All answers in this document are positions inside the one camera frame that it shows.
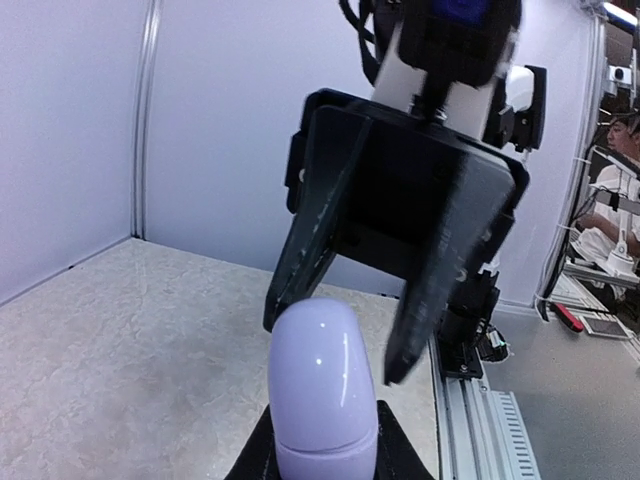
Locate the red handled tool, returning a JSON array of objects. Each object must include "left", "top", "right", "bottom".
[{"left": 549, "top": 302, "right": 584, "bottom": 333}]

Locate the purple round charging case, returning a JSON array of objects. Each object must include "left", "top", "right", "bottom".
[{"left": 268, "top": 298, "right": 378, "bottom": 479}]

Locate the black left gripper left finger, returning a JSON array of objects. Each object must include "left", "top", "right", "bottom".
[{"left": 224, "top": 405, "right": 278, "bottom": 480}]

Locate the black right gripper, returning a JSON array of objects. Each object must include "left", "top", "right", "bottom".
[{"left": 263, "top": 89, "right": 528, "bottom": 384}]

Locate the silver frame post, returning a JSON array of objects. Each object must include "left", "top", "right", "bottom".
[
  {"left": 535, "top": 1, "right": 608, "bottom": 315},
  {"left": 131, "top": 0, "right": 164, "bottom": 240}
]

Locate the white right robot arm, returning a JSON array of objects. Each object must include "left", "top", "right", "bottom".
[{"left": 263, "top": 66, "right": 547, "bottom": 384}]

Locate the person in white shirt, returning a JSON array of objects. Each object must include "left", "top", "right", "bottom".
[{"left": 569, "top": 112, "right": 640, "bottom": 306}]

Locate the right silver frame post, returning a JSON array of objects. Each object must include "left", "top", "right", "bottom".
[{"left": 535, "top": 1, "right": 608, "bottom": 315}]

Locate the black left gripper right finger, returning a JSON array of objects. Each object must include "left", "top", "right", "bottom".
[{"left": 374, "top": 400, "right": 435, "bottom": 480}]

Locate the left silver frame post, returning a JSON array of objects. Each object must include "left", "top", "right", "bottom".
[{"left": 131, "top": 0, "right": 164, "bottom": 240}]

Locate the silver front aluminium rail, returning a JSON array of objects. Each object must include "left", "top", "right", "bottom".
[{"left": 429, "top": 339, "right": 540, "bottom": 480}]

